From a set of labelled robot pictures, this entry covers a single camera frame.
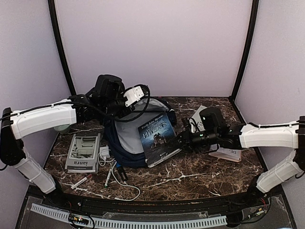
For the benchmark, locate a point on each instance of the Wuthering Heights dark book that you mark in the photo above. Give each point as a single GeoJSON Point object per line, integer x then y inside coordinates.
{"type": "Point", "coordinates": [154, 135]}

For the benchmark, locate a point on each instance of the left black frame post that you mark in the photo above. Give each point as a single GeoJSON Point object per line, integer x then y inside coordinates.
{"type": "Point", "coordinates": [59, 45]}

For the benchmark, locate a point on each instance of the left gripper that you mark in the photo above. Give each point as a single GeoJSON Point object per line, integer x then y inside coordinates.
{"type": "Point", "coordinates": [126, 111]}

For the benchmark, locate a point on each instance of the grey slotted cable duct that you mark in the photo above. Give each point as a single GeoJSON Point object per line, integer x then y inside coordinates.
{"type": "Point", "coordinates": [132, 221]}

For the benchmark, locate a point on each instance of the grey ianra booklet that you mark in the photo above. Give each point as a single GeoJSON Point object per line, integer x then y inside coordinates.
{"type": "Point", "coordinates": [83, 154]}

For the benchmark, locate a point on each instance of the white charger with cable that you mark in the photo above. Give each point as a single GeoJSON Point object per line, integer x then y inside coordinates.
{"type": "Point", "coordinates": [104, 158]}

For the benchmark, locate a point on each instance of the pale green ceramic bowl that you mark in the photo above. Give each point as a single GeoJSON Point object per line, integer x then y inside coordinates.
{"type": "Point", "coordinates": [63, 129]}

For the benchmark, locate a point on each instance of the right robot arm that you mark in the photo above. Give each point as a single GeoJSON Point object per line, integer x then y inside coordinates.
{"type": "Point", "coordinates": [218, 132]}

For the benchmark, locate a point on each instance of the pink flowered white book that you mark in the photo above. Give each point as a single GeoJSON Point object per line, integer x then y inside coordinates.
{"type": "Point", "coordinates": [227, 154]}

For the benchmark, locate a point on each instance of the red capped white marker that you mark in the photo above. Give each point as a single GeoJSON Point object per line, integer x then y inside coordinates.
{"type": "Point", "coordinates": [81, 181]}

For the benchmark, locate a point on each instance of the navy blue student backpack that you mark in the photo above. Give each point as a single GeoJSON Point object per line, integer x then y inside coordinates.
{"type": "Point", "coordinates": [124, 139]}

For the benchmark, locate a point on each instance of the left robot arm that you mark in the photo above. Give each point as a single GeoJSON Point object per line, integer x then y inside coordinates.
{"type": "Point", "coordinates": [109, 98]}

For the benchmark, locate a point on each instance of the right black frame post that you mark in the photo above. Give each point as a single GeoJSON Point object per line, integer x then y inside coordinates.
{"type": "Point", "coordinates": [246, 51]}

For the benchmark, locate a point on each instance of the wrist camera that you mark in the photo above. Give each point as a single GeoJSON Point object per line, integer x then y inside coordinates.
{"type": "Point", "coordinates": [135, 94]}
{"type": "Point", "coordinates": [190, 124]}

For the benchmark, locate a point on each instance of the green capped white marker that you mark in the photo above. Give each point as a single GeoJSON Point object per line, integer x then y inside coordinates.
{"type": "Point", "coordinates": [108, 178]}

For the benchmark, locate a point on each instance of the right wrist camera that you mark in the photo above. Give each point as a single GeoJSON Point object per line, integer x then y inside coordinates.
{"type": "Point", "coordinates": [190, 124]}

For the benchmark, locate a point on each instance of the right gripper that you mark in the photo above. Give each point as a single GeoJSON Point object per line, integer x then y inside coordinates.
{"type": "Point", "coordinates": [187, 144]}

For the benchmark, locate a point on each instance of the black frame post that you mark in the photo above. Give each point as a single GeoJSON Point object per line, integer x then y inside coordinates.
{"type": "Point", "coordinates": [59, 45]}
{"type": "Point", "coordinates": [246, 51]}

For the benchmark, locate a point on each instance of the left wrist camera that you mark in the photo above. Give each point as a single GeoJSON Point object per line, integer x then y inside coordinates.
{"type": "Point", "coordinates": [135, 94]}

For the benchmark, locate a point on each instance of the grey hardcover book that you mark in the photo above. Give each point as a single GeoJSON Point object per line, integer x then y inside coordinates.
{"type": "Point", "coordinates": [197, 118]}

